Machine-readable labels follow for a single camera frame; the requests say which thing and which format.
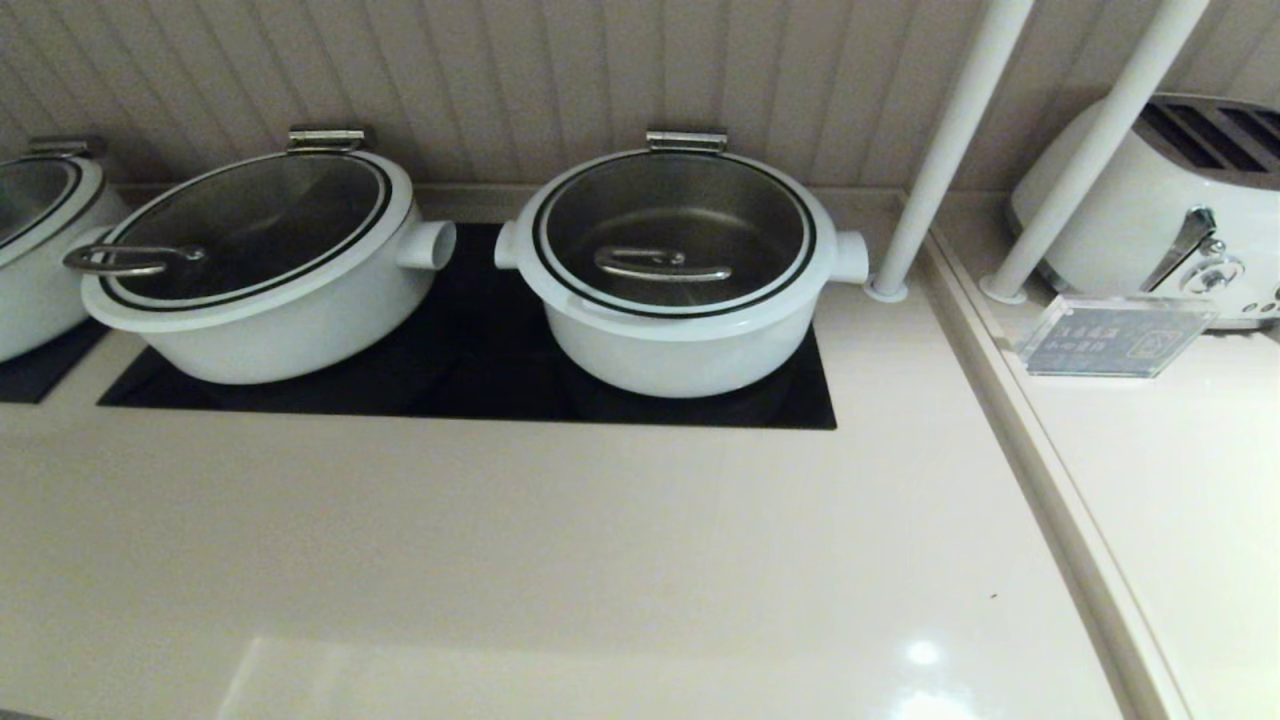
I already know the white pot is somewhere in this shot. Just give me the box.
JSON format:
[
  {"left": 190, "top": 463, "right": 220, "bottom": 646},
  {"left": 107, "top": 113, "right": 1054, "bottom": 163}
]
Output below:
[
  {"left": 80, "top": 215, "right": 458, "bottom": 387},
  {"left": 0, "top": 185, "right": 131, "bottom": 363},
  {"left": 493, "top": 222, "right": 869, "bottom": 399}
]

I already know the black glass cooktop panel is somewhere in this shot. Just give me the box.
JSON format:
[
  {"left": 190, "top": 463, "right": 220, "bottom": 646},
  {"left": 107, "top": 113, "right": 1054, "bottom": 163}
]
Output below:
[
  {"left": 97, "top": 222, "right": 838, "bottom": 432},
  {"left": 0, "top": 320, "right": 111, "bottom": 405}
]

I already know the white round pole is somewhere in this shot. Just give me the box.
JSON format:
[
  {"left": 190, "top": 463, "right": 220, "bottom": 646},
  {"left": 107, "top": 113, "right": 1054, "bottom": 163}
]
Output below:
[
  {"left": 865, "top": 0, "right": 1036, "bottom": 304},
  {"left": 980, "top": 0, "right": 1211, "bottom": 306}
]

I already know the clear acrylic sign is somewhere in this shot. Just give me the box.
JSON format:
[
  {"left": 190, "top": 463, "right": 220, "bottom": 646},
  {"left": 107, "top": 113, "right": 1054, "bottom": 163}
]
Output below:
[{"left": 1017, "top": 295, "right": 1221, "bottom": 380}]

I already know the white toaster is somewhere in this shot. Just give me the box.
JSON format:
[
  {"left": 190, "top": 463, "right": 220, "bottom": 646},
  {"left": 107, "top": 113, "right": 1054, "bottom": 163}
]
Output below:
[{"left": 1008, "top": 95, "right": 1280, "bottom": 333}]

